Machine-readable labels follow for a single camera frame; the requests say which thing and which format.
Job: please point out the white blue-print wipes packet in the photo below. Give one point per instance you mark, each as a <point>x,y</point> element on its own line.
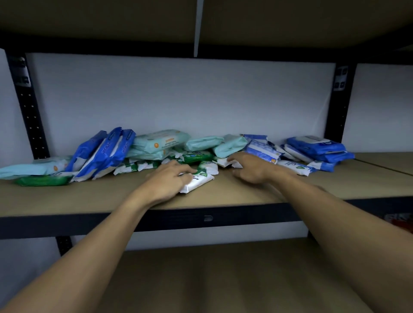
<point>295,152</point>
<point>295,167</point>

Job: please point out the person's right forearm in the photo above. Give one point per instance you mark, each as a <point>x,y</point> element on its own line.
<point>348,232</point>

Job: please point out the white green-print wipes packet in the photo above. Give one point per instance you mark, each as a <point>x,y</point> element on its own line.
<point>209,167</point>
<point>124,168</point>
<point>148,165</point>
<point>196,183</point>

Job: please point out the red object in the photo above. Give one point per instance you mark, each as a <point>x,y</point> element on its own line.
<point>400,222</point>

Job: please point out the large mint wipes packet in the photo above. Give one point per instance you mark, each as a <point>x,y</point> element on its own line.
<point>159,142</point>

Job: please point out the black metal shelving rack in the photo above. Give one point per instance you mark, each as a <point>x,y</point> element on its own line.
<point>206,218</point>

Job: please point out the long mint wipes packet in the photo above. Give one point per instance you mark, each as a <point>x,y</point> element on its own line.
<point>32,167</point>

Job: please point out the person's right hand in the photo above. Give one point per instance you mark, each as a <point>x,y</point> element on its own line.
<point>255,169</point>

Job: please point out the small mint wipes packet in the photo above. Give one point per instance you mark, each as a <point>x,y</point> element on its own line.
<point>203,143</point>
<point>229,145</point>

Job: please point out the flat green wipes packet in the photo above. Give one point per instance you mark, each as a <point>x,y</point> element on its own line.
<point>42,180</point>

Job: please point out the person's right fingers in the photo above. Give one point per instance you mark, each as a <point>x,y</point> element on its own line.
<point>236,158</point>

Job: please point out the blue white-lid wipes packet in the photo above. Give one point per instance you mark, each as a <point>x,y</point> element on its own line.
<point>335,158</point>
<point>314,145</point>

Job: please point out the dark blue wipes packet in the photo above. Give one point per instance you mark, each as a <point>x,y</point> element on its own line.
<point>84,150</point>
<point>120,150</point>
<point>103,154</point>

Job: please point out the white hanging strip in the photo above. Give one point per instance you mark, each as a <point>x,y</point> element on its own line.
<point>198,29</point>

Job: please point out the light blue patterned wipes packet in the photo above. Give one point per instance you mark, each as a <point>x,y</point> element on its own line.
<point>262,151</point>
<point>255,137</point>

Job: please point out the person's left fingers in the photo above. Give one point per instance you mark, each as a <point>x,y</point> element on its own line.
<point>185,170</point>

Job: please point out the person's left hand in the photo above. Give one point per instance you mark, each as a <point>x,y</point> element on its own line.
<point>163,183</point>

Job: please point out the small white wipes packet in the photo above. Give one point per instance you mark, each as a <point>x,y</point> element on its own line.
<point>223,162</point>

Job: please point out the person's left forearm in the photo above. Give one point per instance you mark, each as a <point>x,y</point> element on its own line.
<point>84,258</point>

